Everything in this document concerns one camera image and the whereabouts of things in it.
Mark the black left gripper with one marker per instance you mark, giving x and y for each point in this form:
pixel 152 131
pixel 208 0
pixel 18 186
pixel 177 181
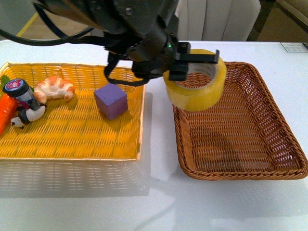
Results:
pixel 159 52

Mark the yellow tape roll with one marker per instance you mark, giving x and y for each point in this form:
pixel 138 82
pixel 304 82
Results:
pixel 202 88

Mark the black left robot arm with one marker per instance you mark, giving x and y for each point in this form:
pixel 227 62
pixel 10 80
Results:
pixel 143 31

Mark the brown wicker basket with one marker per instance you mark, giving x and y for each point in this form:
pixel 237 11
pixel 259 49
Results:
pixel 244 136

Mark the grey chair right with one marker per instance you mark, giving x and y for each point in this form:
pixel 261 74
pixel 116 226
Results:
pixel 216 20

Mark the purple foam cube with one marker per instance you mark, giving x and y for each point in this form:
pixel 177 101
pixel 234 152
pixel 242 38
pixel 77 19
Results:
pixel 111 100

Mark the table label sticker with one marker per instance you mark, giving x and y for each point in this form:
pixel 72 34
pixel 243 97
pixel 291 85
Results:
pixel 295 47

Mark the toy croissant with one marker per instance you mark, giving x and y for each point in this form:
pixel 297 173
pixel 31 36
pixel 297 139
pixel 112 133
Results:
pixel 54 88

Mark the toy panda figure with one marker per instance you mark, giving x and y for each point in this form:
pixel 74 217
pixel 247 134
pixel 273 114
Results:
pixel 25 116

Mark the small black jar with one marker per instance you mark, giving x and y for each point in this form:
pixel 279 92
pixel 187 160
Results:
pixel 19 90

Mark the orange toy carrot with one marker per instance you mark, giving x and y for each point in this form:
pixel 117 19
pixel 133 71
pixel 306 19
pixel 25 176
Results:
pixel 8 105

